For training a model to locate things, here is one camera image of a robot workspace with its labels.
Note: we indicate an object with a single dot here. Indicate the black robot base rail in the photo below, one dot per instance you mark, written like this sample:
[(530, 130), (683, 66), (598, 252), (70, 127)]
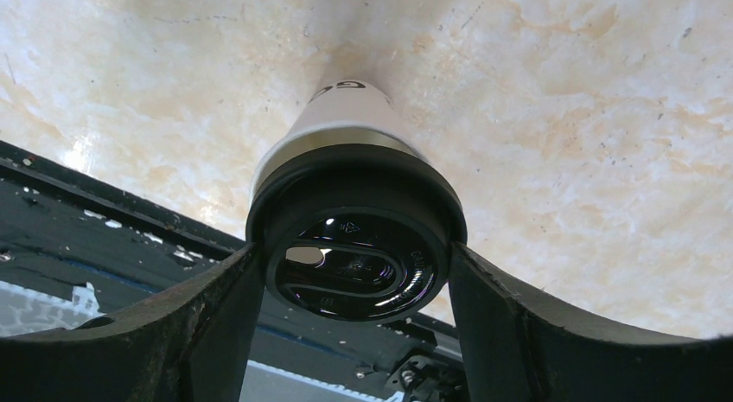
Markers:
[(73, 247)]

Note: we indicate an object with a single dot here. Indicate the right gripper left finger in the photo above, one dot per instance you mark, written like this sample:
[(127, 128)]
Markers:
[(190, 342)]

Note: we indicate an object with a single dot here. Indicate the black plastic cup lid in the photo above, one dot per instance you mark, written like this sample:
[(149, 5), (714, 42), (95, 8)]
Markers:
[(356, 232)]

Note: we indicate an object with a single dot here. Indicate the white paper coffee cup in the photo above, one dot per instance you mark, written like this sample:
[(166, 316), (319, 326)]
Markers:
[(344, 112)]

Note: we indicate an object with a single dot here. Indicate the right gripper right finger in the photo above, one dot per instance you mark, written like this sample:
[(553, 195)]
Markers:
[(520, 343)]

